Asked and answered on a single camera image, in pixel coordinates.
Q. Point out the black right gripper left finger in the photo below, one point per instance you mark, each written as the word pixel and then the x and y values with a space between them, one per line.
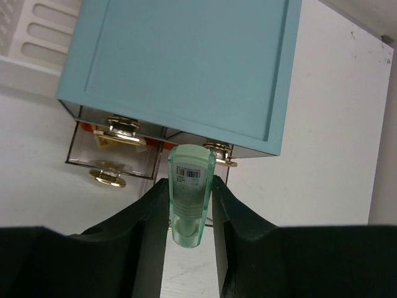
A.
pixel 122 256

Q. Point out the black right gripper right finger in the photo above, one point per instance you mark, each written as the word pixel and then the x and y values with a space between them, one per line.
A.
pixel 256 258

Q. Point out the clear drawer with gold knob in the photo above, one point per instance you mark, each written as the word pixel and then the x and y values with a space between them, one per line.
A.
pixel 123 165

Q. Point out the green capsule case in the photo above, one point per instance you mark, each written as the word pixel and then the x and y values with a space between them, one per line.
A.
pixel 190 174

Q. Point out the teal mini drawer cabinet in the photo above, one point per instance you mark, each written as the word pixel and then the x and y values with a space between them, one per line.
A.
pixel 217 69

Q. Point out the yellow small eraser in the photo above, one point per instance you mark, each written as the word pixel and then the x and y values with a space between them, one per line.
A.
pixel 102 142

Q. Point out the white four-slot file organizer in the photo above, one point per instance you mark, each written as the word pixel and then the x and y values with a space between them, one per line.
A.
pixel 38 31

